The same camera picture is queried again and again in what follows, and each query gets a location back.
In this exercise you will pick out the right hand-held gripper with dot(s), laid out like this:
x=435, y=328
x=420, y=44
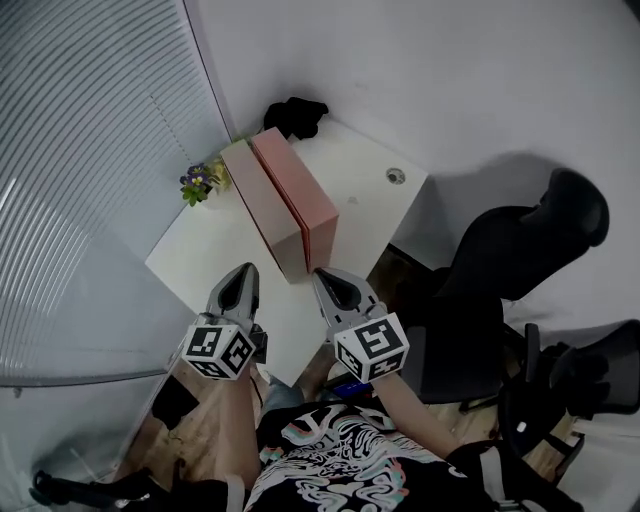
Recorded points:
x=372, y=347

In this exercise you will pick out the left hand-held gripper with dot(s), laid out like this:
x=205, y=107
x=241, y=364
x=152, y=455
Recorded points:
x=220, y=350

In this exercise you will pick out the beige file box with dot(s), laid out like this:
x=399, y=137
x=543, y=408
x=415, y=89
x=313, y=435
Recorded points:
x=255, y=200

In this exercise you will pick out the pink file box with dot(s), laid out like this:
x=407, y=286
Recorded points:
x=300, y=185

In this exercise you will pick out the person's left forearm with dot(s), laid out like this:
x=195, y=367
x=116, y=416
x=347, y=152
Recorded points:
x=240, y=430

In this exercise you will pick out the person's right forearm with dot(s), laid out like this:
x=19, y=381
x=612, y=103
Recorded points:
x=415, y=420

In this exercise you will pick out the black device blue screen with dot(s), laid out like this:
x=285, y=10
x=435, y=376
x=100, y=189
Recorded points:
x=350, y=389

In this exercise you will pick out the person's blue jeans leg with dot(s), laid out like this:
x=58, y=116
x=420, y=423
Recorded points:
x=282, y=397

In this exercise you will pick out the purple flower potted plant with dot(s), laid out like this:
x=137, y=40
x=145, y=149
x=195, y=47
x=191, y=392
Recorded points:
x=196, y=182

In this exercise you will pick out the person's black printed shirt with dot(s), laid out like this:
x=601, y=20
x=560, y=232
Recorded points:
x=350, y=465

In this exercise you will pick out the black mesh office chair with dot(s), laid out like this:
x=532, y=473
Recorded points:
x=510, y=250
x=100, y=492
x=580, y=380

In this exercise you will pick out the black cloth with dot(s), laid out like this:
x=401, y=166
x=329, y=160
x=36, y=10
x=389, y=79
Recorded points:
x=295, y=117

